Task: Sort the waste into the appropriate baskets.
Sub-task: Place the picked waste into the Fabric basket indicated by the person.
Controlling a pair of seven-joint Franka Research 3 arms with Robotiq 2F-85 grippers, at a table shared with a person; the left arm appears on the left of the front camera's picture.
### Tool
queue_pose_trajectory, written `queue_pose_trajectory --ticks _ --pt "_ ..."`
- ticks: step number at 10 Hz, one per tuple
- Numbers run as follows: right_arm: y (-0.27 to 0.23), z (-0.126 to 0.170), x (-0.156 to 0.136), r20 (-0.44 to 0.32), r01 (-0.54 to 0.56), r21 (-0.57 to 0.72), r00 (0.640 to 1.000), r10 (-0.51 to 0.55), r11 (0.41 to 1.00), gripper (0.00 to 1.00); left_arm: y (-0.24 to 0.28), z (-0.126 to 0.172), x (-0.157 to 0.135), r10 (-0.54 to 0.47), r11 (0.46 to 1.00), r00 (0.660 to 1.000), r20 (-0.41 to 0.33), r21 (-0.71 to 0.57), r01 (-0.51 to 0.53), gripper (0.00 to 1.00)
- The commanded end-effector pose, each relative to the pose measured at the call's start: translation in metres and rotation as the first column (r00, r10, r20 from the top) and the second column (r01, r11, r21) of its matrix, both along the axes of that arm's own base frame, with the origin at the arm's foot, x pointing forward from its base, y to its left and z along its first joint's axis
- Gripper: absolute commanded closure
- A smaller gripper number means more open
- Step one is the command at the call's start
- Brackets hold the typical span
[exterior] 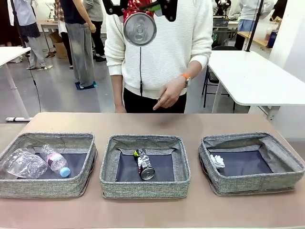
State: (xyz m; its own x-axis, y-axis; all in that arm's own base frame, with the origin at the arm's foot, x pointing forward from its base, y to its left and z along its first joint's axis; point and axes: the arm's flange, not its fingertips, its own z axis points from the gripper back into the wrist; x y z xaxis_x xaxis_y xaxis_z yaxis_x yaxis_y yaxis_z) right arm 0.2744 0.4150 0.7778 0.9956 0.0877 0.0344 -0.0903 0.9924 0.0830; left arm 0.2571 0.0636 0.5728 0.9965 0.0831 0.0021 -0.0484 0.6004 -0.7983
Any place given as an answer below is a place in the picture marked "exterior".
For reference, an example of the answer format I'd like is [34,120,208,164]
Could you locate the red soda can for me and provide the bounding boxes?
[122,0,158,46]

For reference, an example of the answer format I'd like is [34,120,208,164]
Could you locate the black and silver drink can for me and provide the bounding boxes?
[132,147,155,181]

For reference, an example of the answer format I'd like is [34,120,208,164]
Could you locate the white paper ball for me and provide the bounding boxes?
[209,154,226,169]

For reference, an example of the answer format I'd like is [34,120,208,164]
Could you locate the small pink-label water bottle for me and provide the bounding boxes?
[40,144,71,177]

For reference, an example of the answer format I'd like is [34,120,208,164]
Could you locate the large crushed clear bottle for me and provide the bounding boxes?
[0,147,48,179]

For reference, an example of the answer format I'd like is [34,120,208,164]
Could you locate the person's right forearm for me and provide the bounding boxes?
[110,74,124,107]

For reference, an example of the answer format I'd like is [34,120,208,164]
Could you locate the person's left forearm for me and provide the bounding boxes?
[184,59,203,79]

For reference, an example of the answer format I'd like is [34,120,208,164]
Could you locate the person's left hand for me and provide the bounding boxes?
[152,77,189,112]

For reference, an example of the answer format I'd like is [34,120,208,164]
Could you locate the bystander in black trousers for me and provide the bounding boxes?
[83,0,107,63]

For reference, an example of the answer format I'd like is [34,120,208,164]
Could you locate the person in white sweater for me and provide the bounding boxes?
[104,0,214,96]

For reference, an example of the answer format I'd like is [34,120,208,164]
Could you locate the bystander in grey wide trousers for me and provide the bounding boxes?
[58,0,97,88]

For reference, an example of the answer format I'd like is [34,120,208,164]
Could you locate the black plastic crate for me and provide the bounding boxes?
[213,18,230,27]

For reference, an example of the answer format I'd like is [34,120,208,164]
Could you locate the bystander in plaid shirt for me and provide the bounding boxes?
[52,0,73,70]

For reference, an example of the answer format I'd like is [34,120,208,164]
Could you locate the brown cardboard box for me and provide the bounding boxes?
[49,32,69,60]

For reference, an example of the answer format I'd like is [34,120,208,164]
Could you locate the orange band wristwatch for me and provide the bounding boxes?
[179,73,192,88]

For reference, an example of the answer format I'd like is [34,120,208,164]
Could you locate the small wooden table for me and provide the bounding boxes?
[37,20,60,33]

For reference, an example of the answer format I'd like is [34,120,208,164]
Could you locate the bystander in white top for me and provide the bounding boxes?
[237,0,276,33]

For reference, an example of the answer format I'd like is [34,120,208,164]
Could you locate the black folding chair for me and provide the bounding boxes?
[202,64,236,110]

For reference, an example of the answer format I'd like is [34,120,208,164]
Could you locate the blue floor mat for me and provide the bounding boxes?
[75,81,99,91]

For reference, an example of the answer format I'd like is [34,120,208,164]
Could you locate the black stand pole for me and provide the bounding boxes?
[245,0,264,52]

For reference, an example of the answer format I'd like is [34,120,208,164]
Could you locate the bystander in pale blue shirt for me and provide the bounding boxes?
[13,0,47,70]

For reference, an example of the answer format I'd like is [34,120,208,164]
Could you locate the wooden workbench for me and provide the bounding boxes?
[237,31,271,50]

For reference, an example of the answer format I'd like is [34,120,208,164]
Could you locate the person's black trousers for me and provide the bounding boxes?
[123,87,188,114]

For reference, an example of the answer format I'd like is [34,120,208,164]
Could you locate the large white table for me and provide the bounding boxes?
[207,49,305,120]

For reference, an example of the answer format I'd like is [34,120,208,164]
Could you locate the blue bottle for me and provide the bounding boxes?
[266,23,279,49]

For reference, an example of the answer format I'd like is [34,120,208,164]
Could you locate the grey fabric basket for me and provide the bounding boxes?
[99,134,192,200]
[0,132,98,199]
[198,132,305,197]

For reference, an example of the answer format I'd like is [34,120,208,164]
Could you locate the black cord on sweater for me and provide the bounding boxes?
[139,46,143,97]

